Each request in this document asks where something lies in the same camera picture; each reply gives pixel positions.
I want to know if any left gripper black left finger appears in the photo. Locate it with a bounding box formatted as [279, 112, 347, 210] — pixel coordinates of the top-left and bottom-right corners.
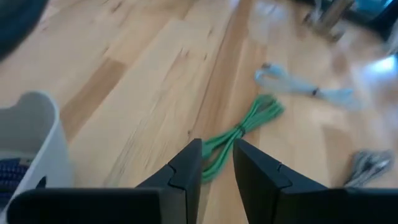
[6, 139, 203, 224]

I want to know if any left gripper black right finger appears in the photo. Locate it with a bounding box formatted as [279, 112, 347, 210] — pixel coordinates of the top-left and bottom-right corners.
[233, 139, 398, 224]

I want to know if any green USB cable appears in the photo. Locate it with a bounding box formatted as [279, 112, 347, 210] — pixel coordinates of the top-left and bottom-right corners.
[200, 94, 285, 185]

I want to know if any black-white zigzag USB cable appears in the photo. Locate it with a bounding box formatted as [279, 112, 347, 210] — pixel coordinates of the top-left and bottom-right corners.
[343, 149, 396, 189]

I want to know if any light grey plastic bin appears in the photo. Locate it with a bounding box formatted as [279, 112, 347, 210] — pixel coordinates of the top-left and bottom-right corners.
[0, 90, 76, 224]

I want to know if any brass lamp with white globe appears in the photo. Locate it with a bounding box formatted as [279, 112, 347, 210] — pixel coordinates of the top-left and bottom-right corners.
[303, 0, 357, 43]

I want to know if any light blue USB cable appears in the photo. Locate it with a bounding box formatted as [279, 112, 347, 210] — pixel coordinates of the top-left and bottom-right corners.
[253, 62, 364, 112]

